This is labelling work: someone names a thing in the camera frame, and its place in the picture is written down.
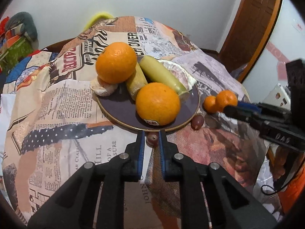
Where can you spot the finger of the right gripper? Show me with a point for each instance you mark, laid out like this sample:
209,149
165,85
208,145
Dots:
252,118
249,106

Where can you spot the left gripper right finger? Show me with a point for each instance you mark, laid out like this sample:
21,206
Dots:
209,196

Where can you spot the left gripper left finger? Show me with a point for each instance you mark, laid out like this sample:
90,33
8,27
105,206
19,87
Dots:
93,197

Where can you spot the red grape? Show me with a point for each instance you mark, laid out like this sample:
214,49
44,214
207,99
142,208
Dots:
197,122
152,139

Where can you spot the peeled pomelo wedge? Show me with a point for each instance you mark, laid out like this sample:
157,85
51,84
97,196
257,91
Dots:
180,73

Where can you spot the large orange with sticker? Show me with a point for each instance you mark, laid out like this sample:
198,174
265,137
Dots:
157,104

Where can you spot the yellow corn piece long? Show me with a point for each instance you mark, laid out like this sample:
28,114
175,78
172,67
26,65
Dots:
156,72

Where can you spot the yellow corn piece short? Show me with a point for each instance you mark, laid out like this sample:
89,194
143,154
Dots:
135,82

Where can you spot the large orange plain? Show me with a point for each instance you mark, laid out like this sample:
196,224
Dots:
116,63

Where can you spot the person's right hand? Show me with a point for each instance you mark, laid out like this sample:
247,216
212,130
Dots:
280,159

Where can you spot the small mandarin right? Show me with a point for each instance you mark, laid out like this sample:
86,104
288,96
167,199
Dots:
226,98

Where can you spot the small mandarin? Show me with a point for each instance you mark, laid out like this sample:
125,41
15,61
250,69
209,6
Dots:
226,98
209,105

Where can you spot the small mandarin left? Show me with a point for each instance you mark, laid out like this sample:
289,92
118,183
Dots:
209,105

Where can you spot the brown wooden door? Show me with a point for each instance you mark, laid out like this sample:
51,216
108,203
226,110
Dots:
251,28

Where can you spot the newspaper print blanket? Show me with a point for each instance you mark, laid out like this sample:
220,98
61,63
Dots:
56,124

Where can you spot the purple ceramic plate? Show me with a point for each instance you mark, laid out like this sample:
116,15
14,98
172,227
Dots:
120,109

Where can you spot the yellow fuzzy object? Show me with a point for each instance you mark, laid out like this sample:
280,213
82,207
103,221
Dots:
100,16

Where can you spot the green patterned gift box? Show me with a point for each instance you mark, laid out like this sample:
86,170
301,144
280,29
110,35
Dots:
19,50

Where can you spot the grey plush cushion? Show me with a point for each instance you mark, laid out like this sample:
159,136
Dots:
24,24

